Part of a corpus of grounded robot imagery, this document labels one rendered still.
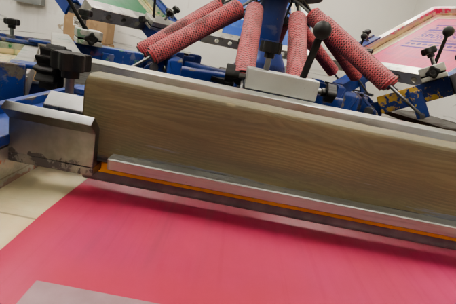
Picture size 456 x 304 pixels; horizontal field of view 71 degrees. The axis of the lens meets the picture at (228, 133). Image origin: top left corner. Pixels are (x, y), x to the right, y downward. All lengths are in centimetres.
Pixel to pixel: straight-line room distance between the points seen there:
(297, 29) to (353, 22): 378
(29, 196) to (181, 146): 13
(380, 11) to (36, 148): 463
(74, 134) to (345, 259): 24
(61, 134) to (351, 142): 24
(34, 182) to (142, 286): 16
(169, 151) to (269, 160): 9
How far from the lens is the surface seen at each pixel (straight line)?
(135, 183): 31
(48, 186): 33
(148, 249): 25
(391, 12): 483
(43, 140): 30
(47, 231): 27
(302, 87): 56
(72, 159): 29
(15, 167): 34
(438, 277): 34
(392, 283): 30
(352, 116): 53
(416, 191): 32
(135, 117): 28
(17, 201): 30
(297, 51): 81
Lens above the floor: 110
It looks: 15 degrees down
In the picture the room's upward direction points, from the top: 11 degrees clockwise
